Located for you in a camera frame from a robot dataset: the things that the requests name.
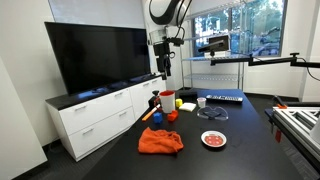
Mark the black stereo camera bar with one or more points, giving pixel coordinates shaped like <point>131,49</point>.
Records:
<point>211,46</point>

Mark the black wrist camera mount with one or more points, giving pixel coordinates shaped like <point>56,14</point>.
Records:
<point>176,41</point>

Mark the orange block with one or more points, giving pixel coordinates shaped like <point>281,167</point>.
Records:
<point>172,116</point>

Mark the blue block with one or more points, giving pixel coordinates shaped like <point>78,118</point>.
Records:
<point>157,118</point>

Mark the small white red plate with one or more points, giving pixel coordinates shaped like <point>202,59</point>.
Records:
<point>213,139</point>

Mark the yellow block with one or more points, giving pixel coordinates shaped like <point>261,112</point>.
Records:
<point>179,103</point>

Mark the black orange bar clamp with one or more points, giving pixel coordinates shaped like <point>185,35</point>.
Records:
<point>280,102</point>

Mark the white cup red inside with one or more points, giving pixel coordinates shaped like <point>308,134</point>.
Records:
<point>167,104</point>

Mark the black remote keyboard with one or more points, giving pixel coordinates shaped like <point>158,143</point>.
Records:
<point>224,98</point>

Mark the aluminium frame rails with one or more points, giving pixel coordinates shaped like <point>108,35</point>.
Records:
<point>296,123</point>

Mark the frosted wall panel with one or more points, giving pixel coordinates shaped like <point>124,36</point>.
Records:
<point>96,13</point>

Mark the black clamp with knob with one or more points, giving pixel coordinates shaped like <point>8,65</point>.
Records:
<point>152,101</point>

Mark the large black television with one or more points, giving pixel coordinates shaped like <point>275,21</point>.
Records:
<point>100,56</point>

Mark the black rectangular box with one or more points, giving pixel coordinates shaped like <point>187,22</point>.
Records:
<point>186,93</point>

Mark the orange cloth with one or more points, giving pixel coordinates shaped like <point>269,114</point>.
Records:
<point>160,141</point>

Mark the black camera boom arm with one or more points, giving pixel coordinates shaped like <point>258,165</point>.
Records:
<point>273,60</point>

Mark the white coffee pod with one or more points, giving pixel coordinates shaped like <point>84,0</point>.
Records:
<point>201,102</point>

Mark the white cabinet black top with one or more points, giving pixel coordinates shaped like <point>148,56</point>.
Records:
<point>96,123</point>

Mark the black square device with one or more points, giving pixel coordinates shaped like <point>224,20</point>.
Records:
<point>221,38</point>

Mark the red tag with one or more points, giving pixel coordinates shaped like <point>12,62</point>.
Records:
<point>278,136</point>

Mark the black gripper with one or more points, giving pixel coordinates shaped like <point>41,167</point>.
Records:
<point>161,50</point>

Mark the window with outdoor view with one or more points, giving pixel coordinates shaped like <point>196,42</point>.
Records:
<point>260,26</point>

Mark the clear safety glasses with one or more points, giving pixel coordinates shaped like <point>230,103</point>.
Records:
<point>213,114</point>

